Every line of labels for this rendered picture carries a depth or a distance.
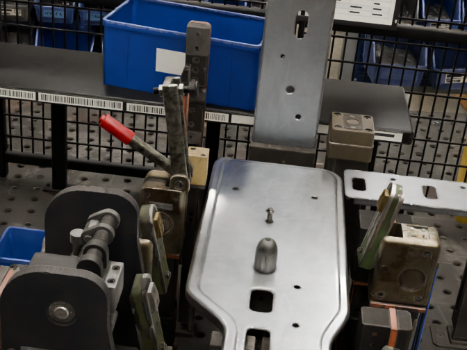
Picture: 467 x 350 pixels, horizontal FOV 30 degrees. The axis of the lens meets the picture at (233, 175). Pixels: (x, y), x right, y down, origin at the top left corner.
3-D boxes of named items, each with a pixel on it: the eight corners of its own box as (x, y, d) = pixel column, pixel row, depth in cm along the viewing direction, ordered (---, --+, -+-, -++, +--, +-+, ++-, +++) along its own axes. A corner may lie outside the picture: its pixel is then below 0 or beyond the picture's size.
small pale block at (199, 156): (193, 339, 155) (207, 157, 137) (174, 336, 155) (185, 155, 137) (195, 326, 158) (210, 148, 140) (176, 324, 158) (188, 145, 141)
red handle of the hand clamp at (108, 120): (188, 180, 130) (101, 118, 126) (179, 189, 131) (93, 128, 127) (192, 167, 134) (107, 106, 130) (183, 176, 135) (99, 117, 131)
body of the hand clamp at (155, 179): (172, 371, 147) (184, 192, 130) (132, 367, 147) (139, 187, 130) (177, 348, 152) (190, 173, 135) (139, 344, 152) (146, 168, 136)
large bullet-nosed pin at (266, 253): (274, 284, 123) (279, 245, 120) (251, 281, 123) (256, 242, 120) (275, 271, 126) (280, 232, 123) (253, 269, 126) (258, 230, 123)
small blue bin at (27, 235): (44, 303, 160) (42, 263, 156) (-9, 296, 160) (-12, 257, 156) (59, 269, 170) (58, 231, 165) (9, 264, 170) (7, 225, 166)
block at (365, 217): (392, 377, 151) (422, 241, 137) (327, 369, 151) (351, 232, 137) (388, 342, 159) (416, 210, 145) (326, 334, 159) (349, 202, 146)
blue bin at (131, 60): (254, 112, 162) (260, 46, 156) (100, 84, 168) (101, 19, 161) (272, 80, 176) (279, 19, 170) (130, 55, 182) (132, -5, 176)
